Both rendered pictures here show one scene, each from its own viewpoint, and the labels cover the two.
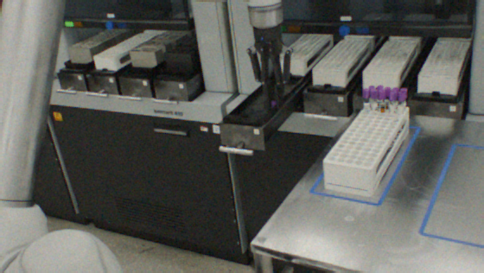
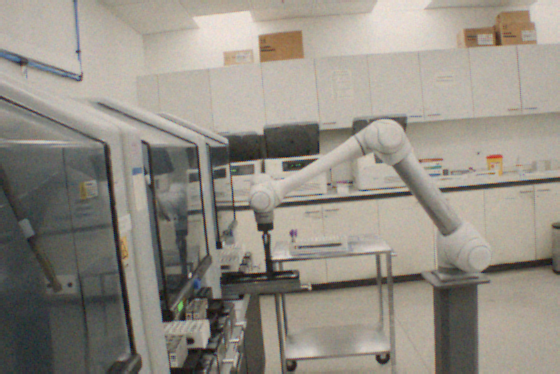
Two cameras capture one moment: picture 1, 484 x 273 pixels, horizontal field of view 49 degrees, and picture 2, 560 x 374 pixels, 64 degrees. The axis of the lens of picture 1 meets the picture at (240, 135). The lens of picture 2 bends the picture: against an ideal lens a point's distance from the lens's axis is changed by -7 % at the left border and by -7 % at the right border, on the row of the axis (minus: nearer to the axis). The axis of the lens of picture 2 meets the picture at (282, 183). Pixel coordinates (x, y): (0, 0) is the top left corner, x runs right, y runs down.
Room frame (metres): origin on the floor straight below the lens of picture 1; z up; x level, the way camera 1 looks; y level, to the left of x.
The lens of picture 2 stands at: (2.33, 1.76, 1.36)
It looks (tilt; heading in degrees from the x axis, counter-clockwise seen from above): 4 degrees down; 241
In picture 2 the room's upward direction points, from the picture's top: 5 degrees counter-clockwise
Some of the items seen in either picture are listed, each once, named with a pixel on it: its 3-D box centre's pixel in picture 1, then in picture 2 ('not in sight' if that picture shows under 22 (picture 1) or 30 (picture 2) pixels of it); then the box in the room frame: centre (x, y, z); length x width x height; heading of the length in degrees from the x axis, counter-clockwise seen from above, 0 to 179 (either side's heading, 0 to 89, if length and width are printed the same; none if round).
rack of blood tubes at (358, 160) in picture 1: (369, 145); (317, 244); (1.02, -0.28, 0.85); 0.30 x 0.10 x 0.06; 147
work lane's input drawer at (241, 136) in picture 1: (286, 89); (228, 285); (1.57, -0.16, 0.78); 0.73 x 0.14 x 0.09; 149
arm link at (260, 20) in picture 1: (265, 14); (264, 215); (1.39, -0.11, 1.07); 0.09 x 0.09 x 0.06
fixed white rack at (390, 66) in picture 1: (391, 65); (212, 259); (1.51, -0.48, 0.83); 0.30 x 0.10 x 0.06; 149
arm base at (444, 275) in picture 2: not in sight; (452, 268); (0.61, 0.26, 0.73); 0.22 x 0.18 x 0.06; 59
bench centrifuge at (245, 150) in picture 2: not in sight; (234, 166); (0.45, -2.52, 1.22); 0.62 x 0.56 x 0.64; 58
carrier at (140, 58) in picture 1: (144, 58); (199, 313); (1.87, 0.31, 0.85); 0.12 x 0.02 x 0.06; 60
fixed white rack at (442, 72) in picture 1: (445, 68); (217, 253); (1.44, -0.62, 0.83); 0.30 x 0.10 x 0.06; 149
